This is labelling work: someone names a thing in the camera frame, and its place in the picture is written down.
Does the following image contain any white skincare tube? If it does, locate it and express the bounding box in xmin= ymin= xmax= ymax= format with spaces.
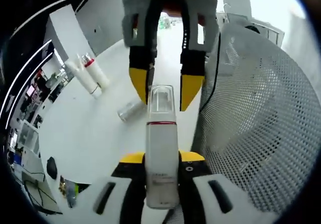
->
xmin=64 ymin=57 xmax=103 ymax=99

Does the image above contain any white pillar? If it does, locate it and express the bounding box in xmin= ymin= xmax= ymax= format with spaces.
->
xmin=49 ymin=4 xmax=89 ymax=62

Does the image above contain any green snack packet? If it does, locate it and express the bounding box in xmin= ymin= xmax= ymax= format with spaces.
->
xmin=65 ymin=179 xmax=88 ymax=209

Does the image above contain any gold snack wrapper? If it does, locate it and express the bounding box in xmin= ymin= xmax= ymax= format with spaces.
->
xmin=58 ymin=175 xmax=66 ymax=195

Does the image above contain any black computer mouse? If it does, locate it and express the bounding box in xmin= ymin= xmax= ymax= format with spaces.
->
xmin=46 ymin=156 xmax=58 ymax=180

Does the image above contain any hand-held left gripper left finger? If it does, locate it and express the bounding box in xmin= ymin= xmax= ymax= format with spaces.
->
xmin=46 ymin=152 xmax=146 ymax=224

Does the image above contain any white ceiling light strip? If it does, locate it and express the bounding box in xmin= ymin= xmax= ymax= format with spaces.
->
xmin=5 ymin=52 xmax=55 ymax=129
xmin=0 ymin=39 xmax=53 ymax=117

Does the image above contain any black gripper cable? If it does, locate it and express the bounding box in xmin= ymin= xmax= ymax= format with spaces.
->
xmin=200 ymin=32 xmax=222 ymax=114

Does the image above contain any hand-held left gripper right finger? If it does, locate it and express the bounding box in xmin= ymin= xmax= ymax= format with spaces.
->
xmin=178 ymin=151 xmax=279 ymax=224

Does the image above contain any white mesh chair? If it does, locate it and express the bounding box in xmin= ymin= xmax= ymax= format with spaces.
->
xmin=162 ymin=12 xmax=318 ymax=224

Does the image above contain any white glass cabinet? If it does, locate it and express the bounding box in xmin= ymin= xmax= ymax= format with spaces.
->
xmin=19 ymin=122 xmax=41 ymax=154

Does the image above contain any white red-collared skincare bottle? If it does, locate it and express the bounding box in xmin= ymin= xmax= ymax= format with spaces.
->
xmin=76 ymin=53 xmax=110 ymax=88

